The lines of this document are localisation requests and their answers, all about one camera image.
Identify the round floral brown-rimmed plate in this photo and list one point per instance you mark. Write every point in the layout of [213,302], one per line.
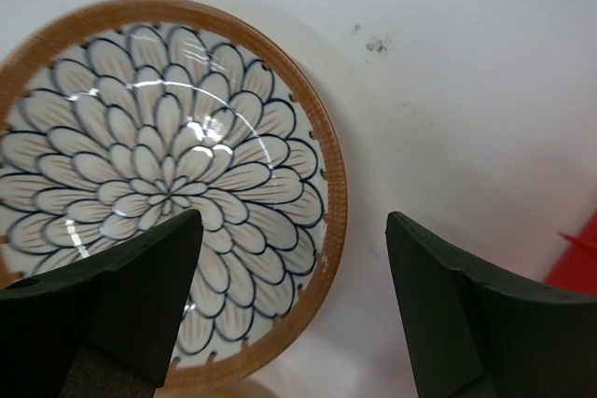
[123,114]

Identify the red plastic bin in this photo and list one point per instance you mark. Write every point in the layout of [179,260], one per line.
[575,270]

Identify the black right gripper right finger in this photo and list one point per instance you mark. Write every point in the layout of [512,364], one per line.
[474,329]

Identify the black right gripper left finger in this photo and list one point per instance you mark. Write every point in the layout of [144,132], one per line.
[104,326]

